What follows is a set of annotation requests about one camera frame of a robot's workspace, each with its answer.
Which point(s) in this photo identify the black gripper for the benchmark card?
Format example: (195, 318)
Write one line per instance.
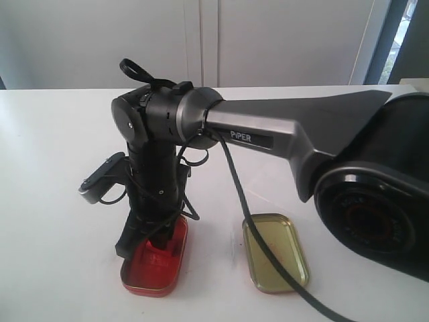
(157, 199)

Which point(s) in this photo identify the red rectangular tray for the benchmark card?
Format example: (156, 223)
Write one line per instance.
(152, 272)

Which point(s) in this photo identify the red stamp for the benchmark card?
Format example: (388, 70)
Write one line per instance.
(159, 249)

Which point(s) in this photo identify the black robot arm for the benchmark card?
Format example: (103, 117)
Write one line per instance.
(362, 157)

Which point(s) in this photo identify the gold tin lid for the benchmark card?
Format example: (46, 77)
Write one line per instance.
(281, 237)

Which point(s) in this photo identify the white cabinet doors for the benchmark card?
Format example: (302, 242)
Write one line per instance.
(79, 44)

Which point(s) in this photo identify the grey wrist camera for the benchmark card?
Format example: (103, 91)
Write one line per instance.
(109, 173)

